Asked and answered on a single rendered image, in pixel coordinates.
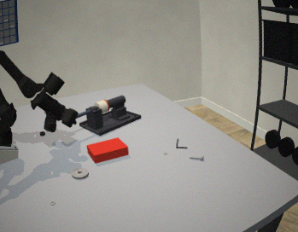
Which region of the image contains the red rectangular block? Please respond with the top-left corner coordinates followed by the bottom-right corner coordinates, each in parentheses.
top-left (87, 138), bottom-right (129, 163)

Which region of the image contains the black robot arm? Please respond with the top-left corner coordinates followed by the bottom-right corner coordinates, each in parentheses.
top-left (0, 50), bottom-right (65, 147)

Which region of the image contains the grey flat washer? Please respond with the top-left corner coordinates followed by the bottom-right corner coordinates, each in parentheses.
top-left (72, 168), bottom-right (89, 179)

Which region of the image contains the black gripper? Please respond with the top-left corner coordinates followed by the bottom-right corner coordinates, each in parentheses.
top-left (45, 98), bottom-right (79, 128)

